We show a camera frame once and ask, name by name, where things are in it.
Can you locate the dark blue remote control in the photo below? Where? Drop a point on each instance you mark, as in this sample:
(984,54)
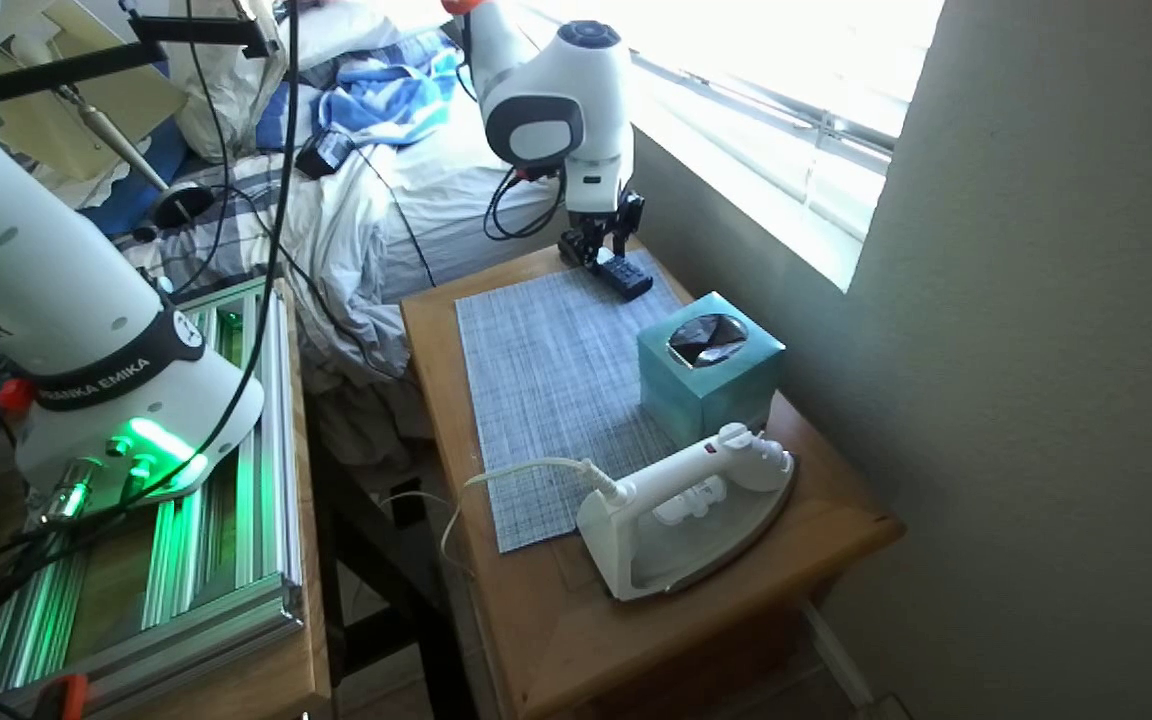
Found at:
(620,276)

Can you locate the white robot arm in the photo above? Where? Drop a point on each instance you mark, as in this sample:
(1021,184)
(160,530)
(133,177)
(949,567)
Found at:
(113,365)

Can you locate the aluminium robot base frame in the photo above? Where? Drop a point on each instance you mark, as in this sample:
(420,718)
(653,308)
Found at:
(160,534)

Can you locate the white clothes iron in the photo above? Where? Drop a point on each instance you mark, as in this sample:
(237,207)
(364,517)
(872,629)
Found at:
(691,513)

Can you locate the wooden side table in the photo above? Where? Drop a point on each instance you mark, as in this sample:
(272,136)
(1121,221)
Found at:
(553,639)

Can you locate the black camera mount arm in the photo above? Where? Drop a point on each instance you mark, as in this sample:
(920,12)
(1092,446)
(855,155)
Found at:
(149,36)

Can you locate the bed with white sheets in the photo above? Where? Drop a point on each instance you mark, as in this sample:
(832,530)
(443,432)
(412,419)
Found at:
(360,241)

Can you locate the blue woven placemat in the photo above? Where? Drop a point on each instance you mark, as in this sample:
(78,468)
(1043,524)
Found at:
(553,392)

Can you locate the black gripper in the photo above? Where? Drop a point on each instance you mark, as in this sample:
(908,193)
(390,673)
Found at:
(602,239)

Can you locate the teal tissue box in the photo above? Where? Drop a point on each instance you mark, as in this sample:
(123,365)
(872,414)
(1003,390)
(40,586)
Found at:
(706,365)

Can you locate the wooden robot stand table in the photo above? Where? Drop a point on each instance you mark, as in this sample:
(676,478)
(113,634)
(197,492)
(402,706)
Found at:
(271,664)

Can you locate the blue white striped cloth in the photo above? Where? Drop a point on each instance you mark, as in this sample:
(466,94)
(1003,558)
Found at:
(369,96)

